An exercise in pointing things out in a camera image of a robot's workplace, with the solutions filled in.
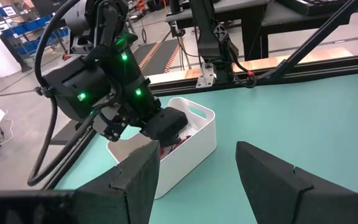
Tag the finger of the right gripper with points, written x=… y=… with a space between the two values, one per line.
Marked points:
x=172 y=121
x=160 y=137

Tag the black orange-edged floor mat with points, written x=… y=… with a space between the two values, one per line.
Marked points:
x=158 y=57

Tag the black diagonal frame strut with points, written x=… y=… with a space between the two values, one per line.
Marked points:
x=315 y=37

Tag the white plastic bin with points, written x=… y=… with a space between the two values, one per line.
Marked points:
x=185 y=161

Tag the silver metal bracket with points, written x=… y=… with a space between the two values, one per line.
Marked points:
x=205 y=77

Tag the black frame post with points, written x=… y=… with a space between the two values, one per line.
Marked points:
x=210 y=37

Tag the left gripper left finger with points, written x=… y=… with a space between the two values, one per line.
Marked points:
x=129 y=196

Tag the black aluminium table frame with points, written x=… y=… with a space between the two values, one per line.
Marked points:
x=291 y=73

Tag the grey background table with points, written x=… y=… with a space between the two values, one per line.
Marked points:
x=278 y=18

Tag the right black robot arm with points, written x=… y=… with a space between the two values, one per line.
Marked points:
x=73 y=87

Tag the rack with blue bins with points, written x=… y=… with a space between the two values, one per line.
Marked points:
x=30 y=26

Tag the black keyboard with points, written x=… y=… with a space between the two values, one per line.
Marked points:
x=312 y=7

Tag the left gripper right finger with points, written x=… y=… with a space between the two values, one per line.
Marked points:
x=278 y=196

